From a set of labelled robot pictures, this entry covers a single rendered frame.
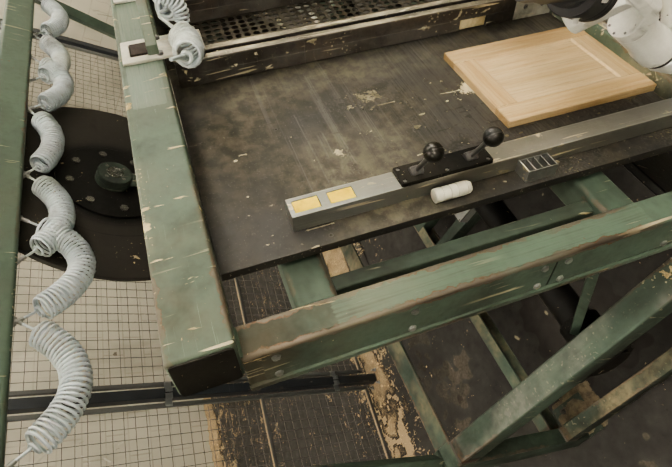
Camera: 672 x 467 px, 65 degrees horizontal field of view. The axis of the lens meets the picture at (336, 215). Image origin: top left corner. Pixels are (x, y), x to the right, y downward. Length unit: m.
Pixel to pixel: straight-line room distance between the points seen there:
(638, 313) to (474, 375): 1.48
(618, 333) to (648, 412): 0.91
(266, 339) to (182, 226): 0.24
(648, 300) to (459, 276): 0.75
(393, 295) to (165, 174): 0.47
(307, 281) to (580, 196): 0.62
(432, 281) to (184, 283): 0.39
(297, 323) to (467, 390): 2.19
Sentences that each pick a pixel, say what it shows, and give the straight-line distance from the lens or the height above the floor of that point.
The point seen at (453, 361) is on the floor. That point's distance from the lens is 2.99.
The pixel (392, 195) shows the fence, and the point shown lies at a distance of 1.02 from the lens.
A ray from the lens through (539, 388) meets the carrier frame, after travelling 1.71.
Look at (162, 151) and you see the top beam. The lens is 1.06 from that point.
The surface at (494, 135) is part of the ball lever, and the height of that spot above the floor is 1.46.
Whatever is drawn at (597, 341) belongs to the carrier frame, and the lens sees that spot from 1.61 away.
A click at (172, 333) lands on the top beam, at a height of 1.95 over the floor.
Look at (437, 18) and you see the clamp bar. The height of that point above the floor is 1.23.
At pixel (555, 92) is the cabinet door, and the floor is 1.10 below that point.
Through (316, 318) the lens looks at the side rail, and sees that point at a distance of 0.82.
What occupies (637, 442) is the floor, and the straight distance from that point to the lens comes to 2.49.
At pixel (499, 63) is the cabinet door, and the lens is 1.45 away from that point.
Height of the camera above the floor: 2.19
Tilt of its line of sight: 34 degrees down
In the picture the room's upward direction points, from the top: 82 degrees counter-clockwise
